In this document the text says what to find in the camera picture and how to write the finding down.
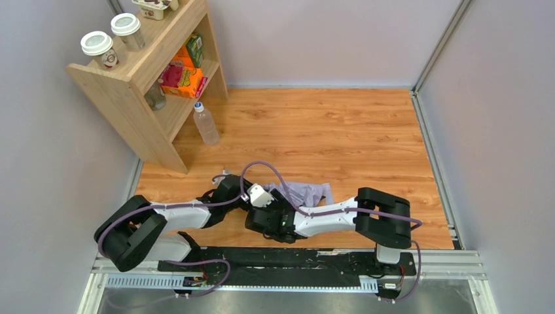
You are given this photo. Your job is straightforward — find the lavender folding umbrella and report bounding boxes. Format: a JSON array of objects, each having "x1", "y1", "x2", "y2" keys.
[{"x1": 263, "y1": 181, "x2": 334, "y2": 207}]

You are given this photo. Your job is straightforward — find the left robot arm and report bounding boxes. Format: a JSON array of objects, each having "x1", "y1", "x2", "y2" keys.
[{"x1": 94, "y1": 175, "x2": 252, "y2": 272}]

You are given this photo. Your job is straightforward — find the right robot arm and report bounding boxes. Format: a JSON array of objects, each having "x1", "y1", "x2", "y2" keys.
[{"x1": 244, "y1": 187, "x2": 418, "y2": 264}]

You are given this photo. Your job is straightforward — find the clear plastic water bottle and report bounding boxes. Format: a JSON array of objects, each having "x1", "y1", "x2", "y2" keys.
[{"x1": 193, "y1": 101, "x2": 220, "y2": 146}]

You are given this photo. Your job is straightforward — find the orange snack box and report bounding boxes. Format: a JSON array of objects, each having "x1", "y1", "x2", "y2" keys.
[{"x1": 158, "y1": 65, "x2": 207, "y2": 99}]

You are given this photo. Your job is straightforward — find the glass jar on shelf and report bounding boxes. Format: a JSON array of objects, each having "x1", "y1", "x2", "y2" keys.
[{"x1": 144, "y1": 80, "x2": 166, "y2": 111}]

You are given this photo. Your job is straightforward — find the green drink carton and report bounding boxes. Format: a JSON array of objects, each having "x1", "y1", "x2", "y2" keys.
[{"x1": 175, "y1": 33, "x2": 204, "y2": 68}]

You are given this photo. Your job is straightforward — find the wooden shelf unit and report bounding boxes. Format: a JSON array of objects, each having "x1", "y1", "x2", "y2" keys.
[{"x1": 66, "y1": 0, "x2": 228, "y2": 173}]

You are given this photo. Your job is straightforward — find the yogurt cup pack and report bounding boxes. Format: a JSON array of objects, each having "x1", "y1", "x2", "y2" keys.
[{"x1": 132, "y1": 0, "x2": 180, "y2": 20}]

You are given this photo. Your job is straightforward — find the rear white-lidded paper cup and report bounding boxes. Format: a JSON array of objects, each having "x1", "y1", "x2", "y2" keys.
[{"x1": 111, "y1": 13, "x2": 145, "y2": 52}]

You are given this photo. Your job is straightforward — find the white-lidded paper cup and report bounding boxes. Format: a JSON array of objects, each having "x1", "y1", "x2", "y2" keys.
[
  {"x1": 81, "y1": 31, "x2": 119, "y2": 70},
  {"x1": 111, "y1": 13, "x2": 145, "y2": 52}
]

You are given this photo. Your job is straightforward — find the front white-lidded paper cup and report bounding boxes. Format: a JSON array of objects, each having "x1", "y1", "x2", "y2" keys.
[{"x1": 81, "y1": 31, "x2": 119, "y2": 70}]

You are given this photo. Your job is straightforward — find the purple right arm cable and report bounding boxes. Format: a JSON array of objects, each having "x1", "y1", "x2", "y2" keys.
[{"x1": 239, "y1": 161, "x2": 423, "y2": 303}]

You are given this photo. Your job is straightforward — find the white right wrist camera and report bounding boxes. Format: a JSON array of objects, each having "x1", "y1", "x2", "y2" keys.
[{"x1": 242, "y1": 184, "x2": 275, "y2": 207}]

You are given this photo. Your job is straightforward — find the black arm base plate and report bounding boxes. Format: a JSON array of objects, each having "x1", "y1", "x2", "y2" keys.
[{"x1": 158, "y1": 247, "x2": 417, "y2": 287}]

